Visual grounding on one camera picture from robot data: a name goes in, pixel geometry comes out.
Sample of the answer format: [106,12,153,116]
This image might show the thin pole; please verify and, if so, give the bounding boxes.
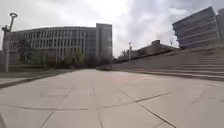
[127,41,133,61]

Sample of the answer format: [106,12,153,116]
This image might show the pale concrete slab pavement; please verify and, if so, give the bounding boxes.
[0,68,224,128]

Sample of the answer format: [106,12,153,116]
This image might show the low dark building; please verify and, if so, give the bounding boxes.
[117,39,179,63]

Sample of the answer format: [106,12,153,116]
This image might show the large curved grey building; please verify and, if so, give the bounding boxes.
[0,22,114,66]

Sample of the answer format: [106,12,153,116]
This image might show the row of trees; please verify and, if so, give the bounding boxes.
[15,38,114,68]

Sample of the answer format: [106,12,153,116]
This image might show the wide stone stairs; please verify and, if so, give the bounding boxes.
[96,46,224,82]

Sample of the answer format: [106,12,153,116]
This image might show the dark kerb strip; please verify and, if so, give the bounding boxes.
[0,70,73,90]

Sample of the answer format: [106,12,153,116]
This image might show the grass strip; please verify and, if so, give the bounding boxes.
[0,64,76,80]

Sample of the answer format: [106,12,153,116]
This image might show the tall grey slatted building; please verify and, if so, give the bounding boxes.
[171,5,224,50]

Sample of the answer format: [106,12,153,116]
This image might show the grey lamp post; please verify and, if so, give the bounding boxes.
[1,12,19,73]

